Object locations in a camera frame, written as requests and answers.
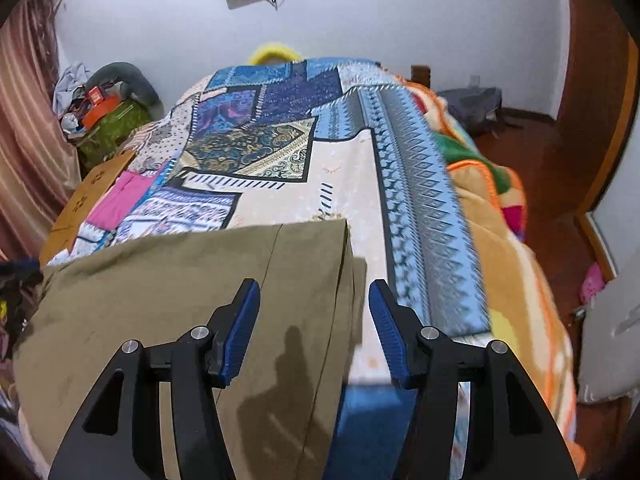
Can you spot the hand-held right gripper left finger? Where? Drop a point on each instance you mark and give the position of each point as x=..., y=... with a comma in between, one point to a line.
x=241, y=335

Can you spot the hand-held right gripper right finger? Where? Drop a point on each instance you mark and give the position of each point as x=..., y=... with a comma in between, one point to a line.
x=391, y=331

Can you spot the olive green pants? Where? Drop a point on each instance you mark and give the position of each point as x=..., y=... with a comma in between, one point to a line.
x=150, y=310

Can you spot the orange fleece blanket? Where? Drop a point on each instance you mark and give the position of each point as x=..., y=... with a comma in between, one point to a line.
x=520, y=280

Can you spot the patchwork printed bed sheet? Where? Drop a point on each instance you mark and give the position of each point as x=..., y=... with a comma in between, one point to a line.
x=280, y=170

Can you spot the pink cloth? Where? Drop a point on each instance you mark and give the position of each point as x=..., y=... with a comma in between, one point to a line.
x=120, y=200

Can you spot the cardboard box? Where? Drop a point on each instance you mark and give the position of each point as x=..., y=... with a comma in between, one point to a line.
x=82, y=205

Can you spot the pink slipper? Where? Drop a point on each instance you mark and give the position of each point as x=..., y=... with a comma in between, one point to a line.
x=592, y=285

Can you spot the white panel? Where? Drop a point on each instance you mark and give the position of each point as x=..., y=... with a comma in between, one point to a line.
x=612, y=340

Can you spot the grey backpack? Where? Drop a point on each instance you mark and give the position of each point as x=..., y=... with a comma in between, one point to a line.
x=472, y=105

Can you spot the green patterned bag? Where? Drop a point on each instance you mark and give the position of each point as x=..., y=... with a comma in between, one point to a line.
x=107, y=130

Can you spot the orange box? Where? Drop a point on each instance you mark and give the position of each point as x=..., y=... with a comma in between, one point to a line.
x=97, y=102

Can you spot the grey neck pillow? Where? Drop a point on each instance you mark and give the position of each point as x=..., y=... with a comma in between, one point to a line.
x=130, y=82

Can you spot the yellow round cushion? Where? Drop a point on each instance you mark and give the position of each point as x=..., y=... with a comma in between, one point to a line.
x=272, y=53

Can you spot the pink striped curtain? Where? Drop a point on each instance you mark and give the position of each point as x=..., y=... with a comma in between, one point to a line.
x=27, y=125

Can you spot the wooden door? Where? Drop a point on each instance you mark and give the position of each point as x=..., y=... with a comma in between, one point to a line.
x=595, y=110

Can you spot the white crumpled cloth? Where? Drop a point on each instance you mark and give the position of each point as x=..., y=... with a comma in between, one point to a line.
x=70, y=87

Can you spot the wooden bed post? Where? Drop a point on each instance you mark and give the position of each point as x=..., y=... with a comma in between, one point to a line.
x=421, y=72

